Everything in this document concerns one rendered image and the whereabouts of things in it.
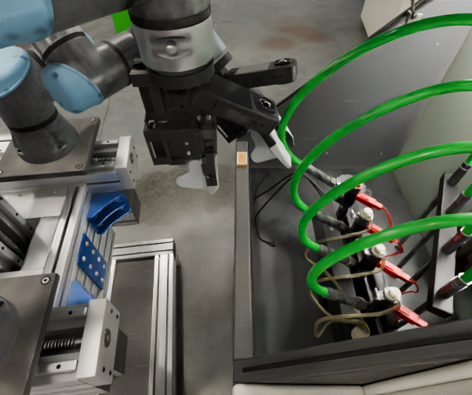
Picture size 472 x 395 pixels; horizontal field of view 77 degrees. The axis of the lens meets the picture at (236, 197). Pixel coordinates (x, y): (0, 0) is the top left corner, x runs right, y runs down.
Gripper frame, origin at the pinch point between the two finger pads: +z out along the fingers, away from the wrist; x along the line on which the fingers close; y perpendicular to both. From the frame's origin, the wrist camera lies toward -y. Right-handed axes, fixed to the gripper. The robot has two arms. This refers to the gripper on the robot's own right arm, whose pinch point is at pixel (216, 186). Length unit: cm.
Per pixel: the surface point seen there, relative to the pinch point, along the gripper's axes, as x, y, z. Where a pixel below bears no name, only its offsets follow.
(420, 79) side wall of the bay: -39, -54, 7
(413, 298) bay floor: 6, -46, 40
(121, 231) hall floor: -75, 68, 119
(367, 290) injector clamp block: 8.6, -28.6, 25.0
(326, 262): 13.7, -14.1, 1.1
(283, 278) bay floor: -1.6, -14.4, 39.3
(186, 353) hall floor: -4, 24, 121
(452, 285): 14.8, -34.5, 9.4
